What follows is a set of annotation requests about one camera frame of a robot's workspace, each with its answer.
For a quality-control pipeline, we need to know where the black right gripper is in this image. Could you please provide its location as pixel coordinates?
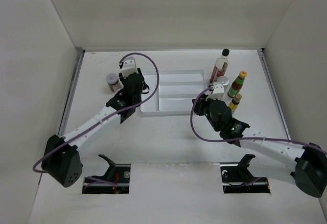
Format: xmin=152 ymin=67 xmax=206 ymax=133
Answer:
xmin=192 ymin=93 xmax=220 ymax=132

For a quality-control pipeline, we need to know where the small gold-cap bottle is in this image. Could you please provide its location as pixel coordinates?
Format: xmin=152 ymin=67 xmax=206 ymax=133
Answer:
xmin=228 ymin=94 xmax=242 ymax=114

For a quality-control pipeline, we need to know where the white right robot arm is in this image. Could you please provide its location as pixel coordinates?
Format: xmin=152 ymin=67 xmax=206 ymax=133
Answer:
xmin=191 ymin=94 xmax=326 ymax=198

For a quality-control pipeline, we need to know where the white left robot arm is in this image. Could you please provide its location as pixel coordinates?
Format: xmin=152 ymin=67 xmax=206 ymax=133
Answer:
xmin=41 ymin=68 xmax=147 ymax=188

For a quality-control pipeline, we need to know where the dark jar white red lid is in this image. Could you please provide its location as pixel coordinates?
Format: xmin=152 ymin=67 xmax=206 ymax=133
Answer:
xmin=106 ymin=73 xmax=121 ymax=93

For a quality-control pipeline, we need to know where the green-label yellow-cap sauce bottle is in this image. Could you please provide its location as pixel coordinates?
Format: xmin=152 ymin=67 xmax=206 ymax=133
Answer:
xmin=227 ymin=71 xmax=247 ymax=98

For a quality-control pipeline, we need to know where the white divided organizer tray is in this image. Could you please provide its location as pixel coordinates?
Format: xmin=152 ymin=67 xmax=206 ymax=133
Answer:
xmin=140 ymin=70 xmax=207 ymax=117

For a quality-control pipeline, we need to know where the tall soy sauce bottle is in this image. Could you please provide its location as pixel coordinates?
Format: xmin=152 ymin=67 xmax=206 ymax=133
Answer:
xmin=209 ymin=49 xmax=230 ymax=83

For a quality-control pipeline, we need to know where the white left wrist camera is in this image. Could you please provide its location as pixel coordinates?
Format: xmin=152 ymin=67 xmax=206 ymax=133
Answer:
xmin=119 ymin=56 xmax=137 ymax=78

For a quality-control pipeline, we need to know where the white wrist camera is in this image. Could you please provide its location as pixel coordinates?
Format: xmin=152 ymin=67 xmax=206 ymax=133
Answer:
xmin=206 ymin=83 xmax=225 ymax=100
xmin=119 ymin=56 xmax=137 ymax=78

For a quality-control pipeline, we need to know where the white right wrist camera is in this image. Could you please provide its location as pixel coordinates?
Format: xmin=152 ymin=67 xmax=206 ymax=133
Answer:
xmin=206 ymin=83 xmax=225 ymax=100

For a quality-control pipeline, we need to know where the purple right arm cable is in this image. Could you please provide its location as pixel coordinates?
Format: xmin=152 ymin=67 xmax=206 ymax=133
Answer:
xmin=189 ymin=85 xmax=327 ymax=154

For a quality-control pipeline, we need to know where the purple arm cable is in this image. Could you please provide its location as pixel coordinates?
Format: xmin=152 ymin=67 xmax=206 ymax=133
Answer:
xmin=189 ymin=85 xmax=327 ymax=154
xmin=32 ymin=52 xmax=161 ymax=186

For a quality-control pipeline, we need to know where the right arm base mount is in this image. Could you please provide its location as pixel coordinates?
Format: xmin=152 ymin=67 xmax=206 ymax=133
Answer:
xmin=220 ymin=154 xmax=270 ymax=194

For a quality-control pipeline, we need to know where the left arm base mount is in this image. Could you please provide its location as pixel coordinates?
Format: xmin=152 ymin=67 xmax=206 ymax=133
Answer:
xmin=82 ymin=154 xmax=131 ymax=194

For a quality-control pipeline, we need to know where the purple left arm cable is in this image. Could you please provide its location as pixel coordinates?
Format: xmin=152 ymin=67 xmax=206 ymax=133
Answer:
xmin=32 ymin=52 xmax=161 ymax=186

